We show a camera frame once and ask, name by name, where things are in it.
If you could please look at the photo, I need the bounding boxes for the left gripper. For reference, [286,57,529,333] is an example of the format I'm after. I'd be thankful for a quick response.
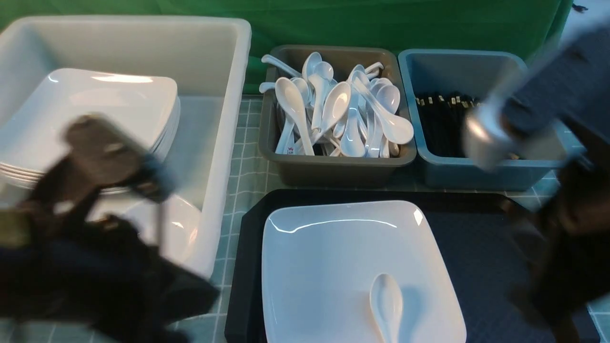
[0,152,221,343]

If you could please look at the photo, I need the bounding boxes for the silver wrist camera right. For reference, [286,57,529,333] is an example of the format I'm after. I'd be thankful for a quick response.
[462,95,570,173]

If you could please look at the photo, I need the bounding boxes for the blue chopstick bin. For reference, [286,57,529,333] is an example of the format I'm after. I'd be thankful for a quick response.
[398,49,582,191]

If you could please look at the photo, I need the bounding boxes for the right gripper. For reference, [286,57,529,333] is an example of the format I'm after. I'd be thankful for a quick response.
[503,124,609,343]

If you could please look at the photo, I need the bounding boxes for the white spoon centre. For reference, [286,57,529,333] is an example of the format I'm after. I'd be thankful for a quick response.
[311,81,352,145]

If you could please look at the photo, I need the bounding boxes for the bundle of black chopsticks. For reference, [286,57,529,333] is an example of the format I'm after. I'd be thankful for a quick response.
[416,92,481,158]

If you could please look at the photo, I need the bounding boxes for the white square rice plate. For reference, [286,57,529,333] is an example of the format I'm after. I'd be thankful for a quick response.
[261,201,467,343]

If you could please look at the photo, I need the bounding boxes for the large white plastic tub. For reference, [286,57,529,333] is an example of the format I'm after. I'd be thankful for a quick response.
[1,15,251,280]

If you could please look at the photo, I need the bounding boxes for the stack of white square plates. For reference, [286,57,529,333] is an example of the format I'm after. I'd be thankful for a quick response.
[0,68,181,188]

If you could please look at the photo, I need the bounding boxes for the black serving tray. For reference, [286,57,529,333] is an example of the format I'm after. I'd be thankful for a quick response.
[224,189,555,343]

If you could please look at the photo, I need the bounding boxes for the white ceramic spoon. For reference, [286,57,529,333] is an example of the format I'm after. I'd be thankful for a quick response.
[369,273,404,343]

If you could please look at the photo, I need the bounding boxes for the white spoon front left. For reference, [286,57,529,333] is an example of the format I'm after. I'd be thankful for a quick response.
[275,77,315,156]

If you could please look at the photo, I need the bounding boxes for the white spoon long right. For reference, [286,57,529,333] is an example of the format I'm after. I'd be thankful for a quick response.
[352,70,414,145]

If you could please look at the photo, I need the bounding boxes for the small white bowl in tub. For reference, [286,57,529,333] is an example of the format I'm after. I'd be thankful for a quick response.
[124,194,201,270]

